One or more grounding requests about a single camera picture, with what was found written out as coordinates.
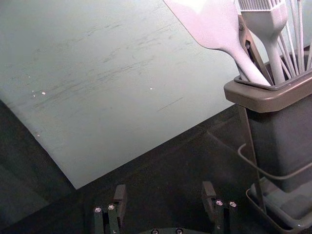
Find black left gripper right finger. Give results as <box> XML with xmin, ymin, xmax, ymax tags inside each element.
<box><xmin>201</xmin><ymin>181</ymin><xmax>238</xmax><ymax>234</ymax></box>

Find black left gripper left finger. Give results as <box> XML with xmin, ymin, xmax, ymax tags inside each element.
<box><xmin>94</xmin><ymin>184</ymin><xmax>128</xmax><ymax>234</ymax></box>

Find black table cloth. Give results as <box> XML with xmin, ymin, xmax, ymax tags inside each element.
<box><xmin>0</xmin><ymin>98</ymin><xmax>312</xmax><ymax>234</ymax></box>

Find dark grey utensil holder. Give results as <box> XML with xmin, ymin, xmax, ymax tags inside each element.
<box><xmin>223</xmin><ymin>70</ymin><xmax>312</xmax><ymax>193</ymax></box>

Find steel kitchen tongs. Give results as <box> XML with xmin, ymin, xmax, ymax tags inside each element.
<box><xmin>237</xmin><ymin>14</ymin><xmax>275</xmax><ymax>86</ymax></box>

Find grey silicone spatula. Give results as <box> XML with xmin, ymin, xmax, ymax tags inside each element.
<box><xmin>162</xmin><ymin>0</ymin><xmax>272</xmax><ymax>86</ymax></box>

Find grey silicone pastry brush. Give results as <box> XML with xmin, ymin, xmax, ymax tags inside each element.
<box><xmin>237</xmin><ymin>0</ymin><xmax>290</xmax><ymax>83</ymax></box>

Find grey wire whisk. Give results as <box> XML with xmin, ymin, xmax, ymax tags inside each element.
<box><xmin>277</xmin><ymin>0</ymin><xmax>312</xmax><ymax>77</ymax></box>

